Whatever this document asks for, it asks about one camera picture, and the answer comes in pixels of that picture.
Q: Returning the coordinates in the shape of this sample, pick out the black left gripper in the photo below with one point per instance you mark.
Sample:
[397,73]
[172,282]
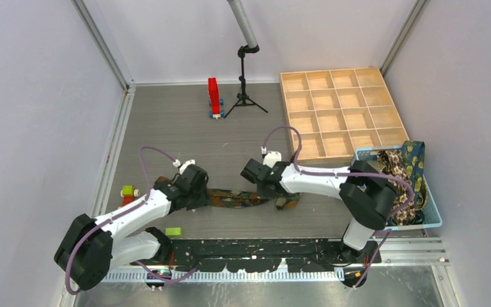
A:
[202,200]

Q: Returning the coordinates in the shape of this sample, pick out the green red toy blocks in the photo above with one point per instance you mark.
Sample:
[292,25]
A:
[129,194]

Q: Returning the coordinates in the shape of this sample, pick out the aluminium front rail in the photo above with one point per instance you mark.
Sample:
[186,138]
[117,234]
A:
[393,252]

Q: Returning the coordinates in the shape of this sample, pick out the blue tie yellow leaves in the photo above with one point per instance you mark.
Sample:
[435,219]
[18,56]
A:
[413,154]

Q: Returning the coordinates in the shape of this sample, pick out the blue orange green tie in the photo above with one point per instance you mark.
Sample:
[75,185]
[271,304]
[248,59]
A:
[223,198]

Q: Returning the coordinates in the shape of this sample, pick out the lime green block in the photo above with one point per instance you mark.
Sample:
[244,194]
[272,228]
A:
[173,232]

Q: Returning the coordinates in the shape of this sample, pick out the black tripod stand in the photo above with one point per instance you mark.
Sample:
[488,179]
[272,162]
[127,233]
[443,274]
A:
[243,99]

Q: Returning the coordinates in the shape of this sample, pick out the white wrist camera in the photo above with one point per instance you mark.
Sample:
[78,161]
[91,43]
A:
[186,163]
[270,158]

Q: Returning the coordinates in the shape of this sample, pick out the light blue plastic basket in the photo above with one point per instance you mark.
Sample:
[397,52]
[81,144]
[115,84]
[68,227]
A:
[388,159]

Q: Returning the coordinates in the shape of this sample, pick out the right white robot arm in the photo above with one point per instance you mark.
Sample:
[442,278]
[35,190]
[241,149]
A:
[366,193]

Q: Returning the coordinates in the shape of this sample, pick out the red toy block truck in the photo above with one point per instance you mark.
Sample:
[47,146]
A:
[215,101]

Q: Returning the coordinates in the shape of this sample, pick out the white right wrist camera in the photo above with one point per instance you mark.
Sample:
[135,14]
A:
[270,158]

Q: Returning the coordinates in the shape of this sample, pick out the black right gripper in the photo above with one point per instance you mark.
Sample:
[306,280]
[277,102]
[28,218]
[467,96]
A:
[263,194]

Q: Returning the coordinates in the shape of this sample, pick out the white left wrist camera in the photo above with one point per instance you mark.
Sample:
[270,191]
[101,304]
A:
[186,163]

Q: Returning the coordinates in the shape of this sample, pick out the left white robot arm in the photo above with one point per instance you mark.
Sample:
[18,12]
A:
[94,246]

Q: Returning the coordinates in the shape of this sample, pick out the wooden compartment tray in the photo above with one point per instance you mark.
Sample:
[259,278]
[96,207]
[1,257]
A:
[337,112]

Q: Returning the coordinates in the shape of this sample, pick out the grey pole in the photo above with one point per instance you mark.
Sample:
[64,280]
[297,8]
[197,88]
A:
[244,25]

